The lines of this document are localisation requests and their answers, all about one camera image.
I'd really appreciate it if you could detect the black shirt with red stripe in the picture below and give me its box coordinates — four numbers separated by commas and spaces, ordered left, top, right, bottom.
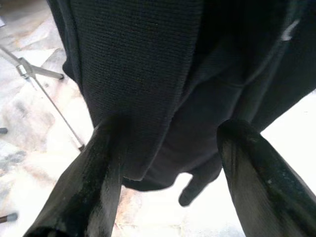
46, 0, 316, 207

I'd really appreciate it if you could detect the silver metal clothes rack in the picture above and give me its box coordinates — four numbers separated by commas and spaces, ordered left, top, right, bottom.
0, 45, 86, 152

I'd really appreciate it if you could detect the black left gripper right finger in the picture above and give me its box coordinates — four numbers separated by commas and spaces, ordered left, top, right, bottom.
216, 119, 316, 237

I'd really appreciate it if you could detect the marble-print folding table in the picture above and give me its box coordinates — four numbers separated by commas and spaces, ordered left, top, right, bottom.
0, 126, 19, 224

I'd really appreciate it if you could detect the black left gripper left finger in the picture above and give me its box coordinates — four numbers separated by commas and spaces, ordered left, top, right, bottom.
24, 115, 130, 237

